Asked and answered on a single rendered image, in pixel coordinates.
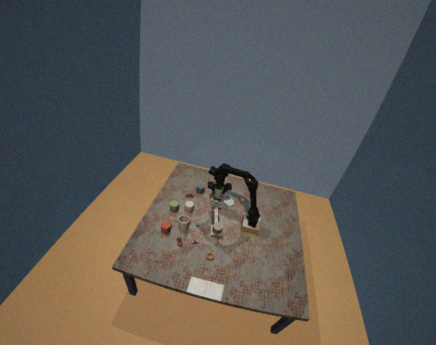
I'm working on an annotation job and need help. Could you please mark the orange cylinder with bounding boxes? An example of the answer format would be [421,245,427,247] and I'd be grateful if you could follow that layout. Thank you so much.
[161,221,171,234]

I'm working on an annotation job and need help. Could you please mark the olive green cylinder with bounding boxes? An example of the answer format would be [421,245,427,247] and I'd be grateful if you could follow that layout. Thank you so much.
[170,201,179,212]

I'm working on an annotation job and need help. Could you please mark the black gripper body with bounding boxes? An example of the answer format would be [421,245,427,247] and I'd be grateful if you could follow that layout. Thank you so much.
[208,178,232,190]

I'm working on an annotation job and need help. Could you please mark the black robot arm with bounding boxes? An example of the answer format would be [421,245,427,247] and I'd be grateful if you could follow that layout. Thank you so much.
[209,163,260,228]

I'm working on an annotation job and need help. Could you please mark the white round dish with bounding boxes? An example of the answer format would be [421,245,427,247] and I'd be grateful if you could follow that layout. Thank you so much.
[224,198,235,206]

